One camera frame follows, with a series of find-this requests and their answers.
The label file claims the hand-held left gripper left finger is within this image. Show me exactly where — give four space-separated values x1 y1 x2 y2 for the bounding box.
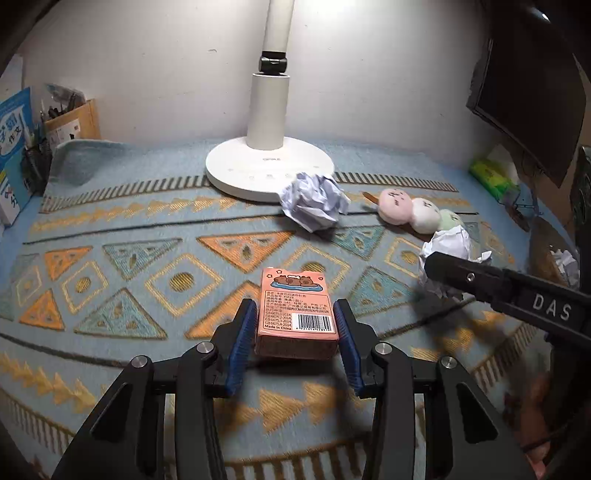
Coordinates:
51 299 258 480

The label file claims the three-ball dango plush skewer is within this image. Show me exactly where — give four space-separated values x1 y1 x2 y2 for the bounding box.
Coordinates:
362 187 467 236

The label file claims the black monitor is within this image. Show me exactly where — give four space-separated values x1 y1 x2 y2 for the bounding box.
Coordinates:
466 0 591 188

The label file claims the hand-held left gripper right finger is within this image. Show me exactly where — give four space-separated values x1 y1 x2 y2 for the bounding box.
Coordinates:
333 299 539 480

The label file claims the blue patterned woven mat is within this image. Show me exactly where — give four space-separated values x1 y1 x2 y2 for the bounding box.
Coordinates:
0 138 578 480

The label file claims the illustrated picture card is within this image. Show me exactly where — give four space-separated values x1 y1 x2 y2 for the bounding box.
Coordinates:
45 83 86 110

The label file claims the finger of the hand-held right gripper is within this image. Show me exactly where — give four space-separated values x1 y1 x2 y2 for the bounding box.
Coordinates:
425 251 508 303

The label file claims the black mesh pen holder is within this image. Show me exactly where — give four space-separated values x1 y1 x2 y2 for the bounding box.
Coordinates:
21 138 52 197

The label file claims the green tissue pack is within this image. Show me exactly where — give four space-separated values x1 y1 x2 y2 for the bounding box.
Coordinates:
468 147 520 200

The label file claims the white desk lamp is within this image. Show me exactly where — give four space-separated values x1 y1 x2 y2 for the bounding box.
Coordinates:
205 0 335 203

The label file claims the pink card box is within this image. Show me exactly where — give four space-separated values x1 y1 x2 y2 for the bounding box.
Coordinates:
255 268 340 361

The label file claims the small wire frame ornament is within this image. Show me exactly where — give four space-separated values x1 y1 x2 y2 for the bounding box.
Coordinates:
505 189 543 232

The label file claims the blue workbook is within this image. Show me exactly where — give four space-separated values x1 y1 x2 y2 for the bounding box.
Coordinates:
0 88 35 227

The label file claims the brown cardboard box with papers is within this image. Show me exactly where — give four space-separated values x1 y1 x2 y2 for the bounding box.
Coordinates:
44 98 101 151

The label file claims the brown bag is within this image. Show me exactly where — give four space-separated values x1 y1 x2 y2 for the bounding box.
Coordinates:
529 217 581 289

